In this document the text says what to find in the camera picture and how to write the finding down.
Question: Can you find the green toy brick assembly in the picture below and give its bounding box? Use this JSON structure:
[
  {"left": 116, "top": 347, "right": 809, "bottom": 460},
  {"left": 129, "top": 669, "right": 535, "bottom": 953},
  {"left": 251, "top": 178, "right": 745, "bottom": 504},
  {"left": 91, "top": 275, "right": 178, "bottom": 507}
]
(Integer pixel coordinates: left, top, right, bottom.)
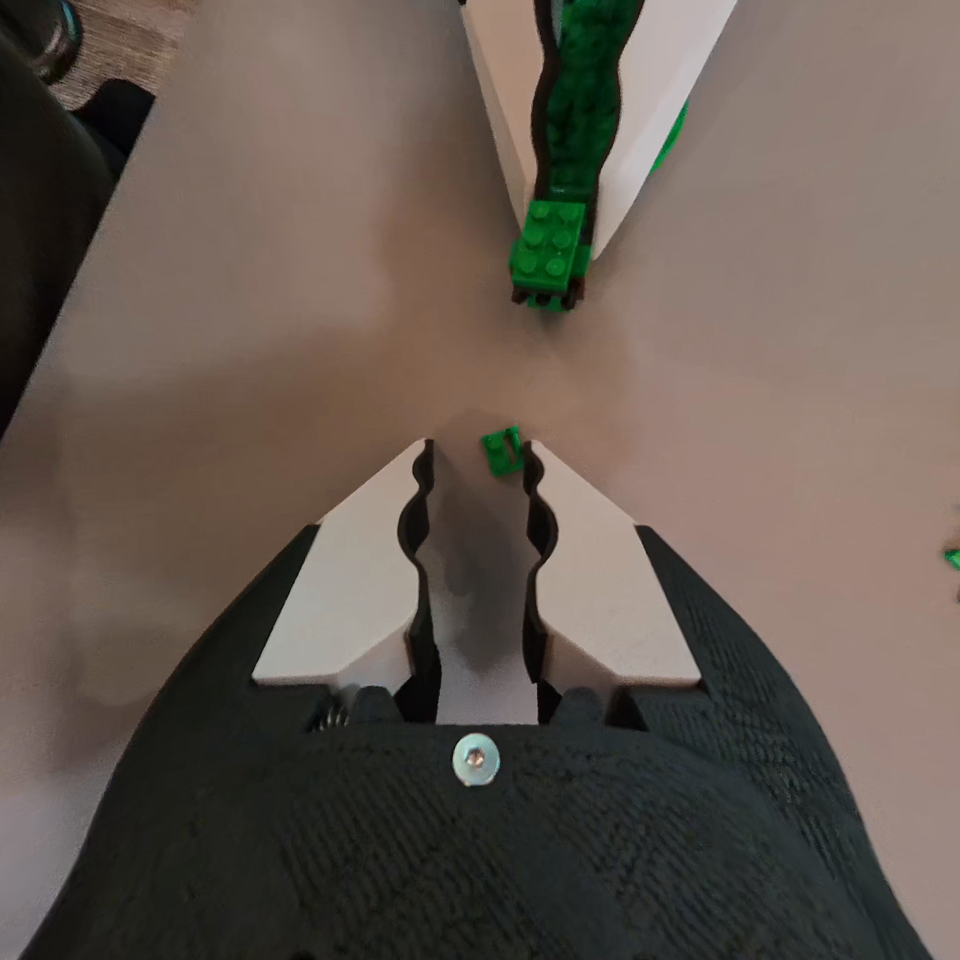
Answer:
[{"left": 510, "top": 0, "right": 648, "bottom": 312}]

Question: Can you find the small green clip plate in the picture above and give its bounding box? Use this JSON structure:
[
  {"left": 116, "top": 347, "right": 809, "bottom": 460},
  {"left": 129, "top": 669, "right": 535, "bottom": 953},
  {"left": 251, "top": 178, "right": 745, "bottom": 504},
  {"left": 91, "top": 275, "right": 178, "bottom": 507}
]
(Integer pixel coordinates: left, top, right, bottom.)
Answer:
[{"left": 481, "top": 426, "right": 524, "bottom": 477}]

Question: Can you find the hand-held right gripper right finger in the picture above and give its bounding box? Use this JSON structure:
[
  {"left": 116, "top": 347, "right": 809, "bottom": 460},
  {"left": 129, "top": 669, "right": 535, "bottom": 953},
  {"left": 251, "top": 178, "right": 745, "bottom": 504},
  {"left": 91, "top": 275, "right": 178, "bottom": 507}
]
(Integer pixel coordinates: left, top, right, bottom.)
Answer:
[{"left": 519, "top": 439, "right": 703, "bottom": 723}]

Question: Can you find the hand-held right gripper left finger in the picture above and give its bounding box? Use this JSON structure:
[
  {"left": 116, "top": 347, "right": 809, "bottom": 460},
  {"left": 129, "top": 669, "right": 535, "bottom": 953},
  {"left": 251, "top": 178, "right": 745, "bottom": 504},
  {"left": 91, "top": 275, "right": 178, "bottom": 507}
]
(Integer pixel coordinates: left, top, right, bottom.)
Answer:
[{"left": 251, "top": 438, "right": 442, "bottom": 723}]

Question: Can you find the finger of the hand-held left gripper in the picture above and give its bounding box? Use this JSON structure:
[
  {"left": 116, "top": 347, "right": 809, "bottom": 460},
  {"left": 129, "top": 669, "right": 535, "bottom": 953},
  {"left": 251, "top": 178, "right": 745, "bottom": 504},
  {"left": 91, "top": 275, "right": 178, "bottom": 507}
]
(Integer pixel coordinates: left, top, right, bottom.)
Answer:
[
  {"left": 587, "top": 0, "right": 741, "bottom": 258},
  {"left": 459, "top": 0, "right": 561, "bottom": 228}
]

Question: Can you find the black round metal-rimmed object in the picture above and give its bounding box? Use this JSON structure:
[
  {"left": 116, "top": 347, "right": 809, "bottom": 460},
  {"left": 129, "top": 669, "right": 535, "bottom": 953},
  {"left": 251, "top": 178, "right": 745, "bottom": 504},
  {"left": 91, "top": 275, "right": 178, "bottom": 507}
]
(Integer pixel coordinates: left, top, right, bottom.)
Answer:
[{"left": 15, "top": 0, "right": 82, "bottom": 82}]

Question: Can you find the pile of green bricks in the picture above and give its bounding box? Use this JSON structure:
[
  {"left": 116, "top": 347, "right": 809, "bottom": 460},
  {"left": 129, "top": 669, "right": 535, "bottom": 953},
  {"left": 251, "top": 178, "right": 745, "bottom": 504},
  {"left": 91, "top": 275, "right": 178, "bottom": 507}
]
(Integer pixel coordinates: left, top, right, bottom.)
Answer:
[{"left": 652, "top": 101, "right": 690, "bottom": 177}]

